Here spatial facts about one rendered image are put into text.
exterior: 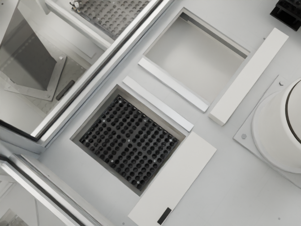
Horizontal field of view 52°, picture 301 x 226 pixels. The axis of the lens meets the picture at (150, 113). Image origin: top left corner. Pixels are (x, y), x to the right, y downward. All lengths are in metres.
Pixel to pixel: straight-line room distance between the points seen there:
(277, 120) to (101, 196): 0.46
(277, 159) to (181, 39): 0.50
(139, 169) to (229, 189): 0.24
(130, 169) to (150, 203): 0.12
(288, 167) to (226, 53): 0.42
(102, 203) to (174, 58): 0.51
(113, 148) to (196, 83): 0.34
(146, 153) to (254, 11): 0.53
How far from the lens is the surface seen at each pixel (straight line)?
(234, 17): 0.99
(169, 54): 1.03
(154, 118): 0.95
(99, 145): 0.88
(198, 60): 1.04
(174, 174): 0.80
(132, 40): 0.87
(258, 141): 0.84
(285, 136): 0.72
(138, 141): 0.87
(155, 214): 0.80
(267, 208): 0.87
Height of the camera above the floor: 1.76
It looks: 75 degrees down
